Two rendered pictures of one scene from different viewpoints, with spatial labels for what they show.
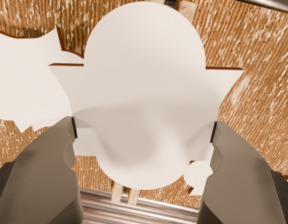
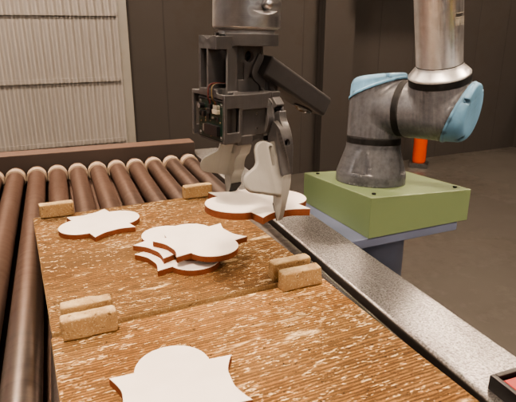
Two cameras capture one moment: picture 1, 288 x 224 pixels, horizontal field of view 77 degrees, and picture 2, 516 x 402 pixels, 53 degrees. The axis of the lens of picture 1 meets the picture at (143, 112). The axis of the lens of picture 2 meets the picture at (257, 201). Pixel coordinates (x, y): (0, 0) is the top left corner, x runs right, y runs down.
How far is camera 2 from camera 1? 0.66 m
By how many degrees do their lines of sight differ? 89
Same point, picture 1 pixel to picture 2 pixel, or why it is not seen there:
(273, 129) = (301, 385)
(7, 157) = (75, 254)
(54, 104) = (187, 245)
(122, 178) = (210, 202)
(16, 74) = (197, 231)
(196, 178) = (157, 363)
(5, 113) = (150, 237)
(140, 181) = (215, 206)
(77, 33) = (246, 256)
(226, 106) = (279, 336)
